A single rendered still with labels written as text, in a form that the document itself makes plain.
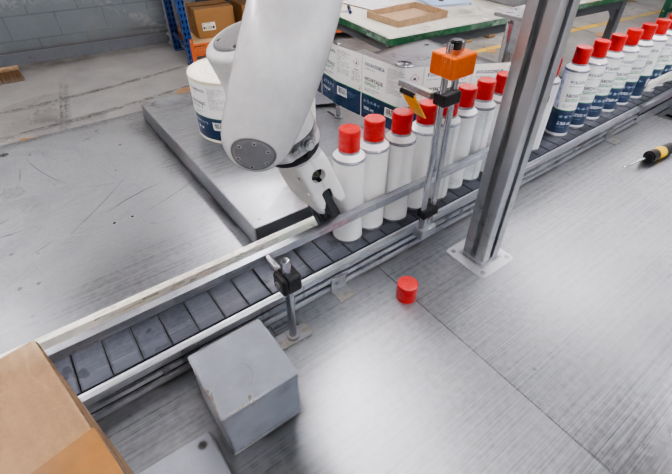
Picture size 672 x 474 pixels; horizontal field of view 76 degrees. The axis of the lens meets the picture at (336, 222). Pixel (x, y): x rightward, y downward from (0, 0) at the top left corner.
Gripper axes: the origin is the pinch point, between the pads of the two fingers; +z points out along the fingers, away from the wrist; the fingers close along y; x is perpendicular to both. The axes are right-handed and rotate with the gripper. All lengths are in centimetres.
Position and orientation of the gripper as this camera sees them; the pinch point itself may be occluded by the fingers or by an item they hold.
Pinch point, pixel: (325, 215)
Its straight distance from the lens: 69.6
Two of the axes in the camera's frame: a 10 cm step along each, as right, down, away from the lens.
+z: 2.7, 6.0, 7.5
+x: -7.6, 6.2, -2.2
